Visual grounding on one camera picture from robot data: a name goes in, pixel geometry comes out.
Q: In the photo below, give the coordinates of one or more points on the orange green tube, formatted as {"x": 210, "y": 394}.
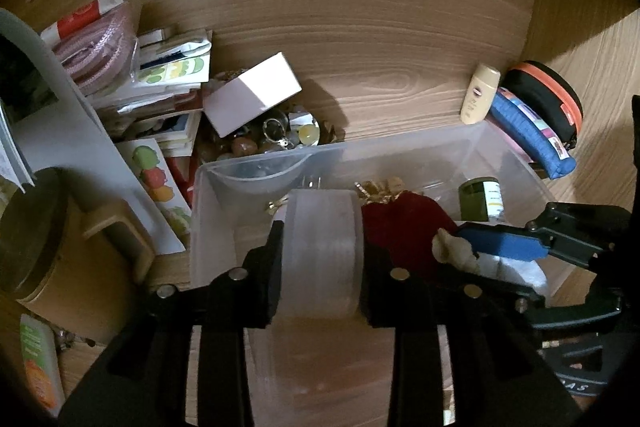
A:
{"x": 40, "y": 367}

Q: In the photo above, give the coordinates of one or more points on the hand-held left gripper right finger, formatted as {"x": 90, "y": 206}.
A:
{"x": 385, "y": 287}

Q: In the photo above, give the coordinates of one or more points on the small cream bottle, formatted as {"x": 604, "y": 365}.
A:
{"x": 480, "y": 97}

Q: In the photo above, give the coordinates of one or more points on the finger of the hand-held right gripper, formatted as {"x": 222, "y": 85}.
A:
{"x": 575, "y": 317}
{"x": 505, "y": 243}

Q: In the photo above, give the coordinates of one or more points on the clear plastic bowl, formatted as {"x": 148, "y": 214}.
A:
{"x": 260, "y": 172}

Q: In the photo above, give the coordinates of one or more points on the small white box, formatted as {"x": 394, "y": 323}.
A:
{"x": 250, "y": 97}

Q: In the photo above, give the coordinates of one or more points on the pile of beads and trinkets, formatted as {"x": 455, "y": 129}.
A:
{"x": 280, "y": 137}

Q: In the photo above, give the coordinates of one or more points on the small green jar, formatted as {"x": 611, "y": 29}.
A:
{"x": 477, "y": 202}

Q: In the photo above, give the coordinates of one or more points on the pink bubble wrap packet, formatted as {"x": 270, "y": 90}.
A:
{"x": 95, "y": 52}

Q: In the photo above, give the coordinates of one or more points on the clear plastic storage box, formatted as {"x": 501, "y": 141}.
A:
{"x": 220, "y": 227}

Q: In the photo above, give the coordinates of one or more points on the orange black zip case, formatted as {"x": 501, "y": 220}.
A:
{"x": 545, "y": 92}

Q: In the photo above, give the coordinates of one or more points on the brown ceramic mug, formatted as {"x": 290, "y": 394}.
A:
{"x": 45, "y": 257}

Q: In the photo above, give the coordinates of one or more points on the stack of small packets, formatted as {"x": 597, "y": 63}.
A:
{"x": 165, "y": 72}

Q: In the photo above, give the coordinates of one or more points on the blue fabric pouch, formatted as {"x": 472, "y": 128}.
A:
{"x": 530, "y": 132}

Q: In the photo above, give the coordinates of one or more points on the small metal clips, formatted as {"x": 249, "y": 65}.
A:
{"x": 75, "y": 338}

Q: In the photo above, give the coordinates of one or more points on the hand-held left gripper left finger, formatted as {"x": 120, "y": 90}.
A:
{"x": 260, "y": 267}

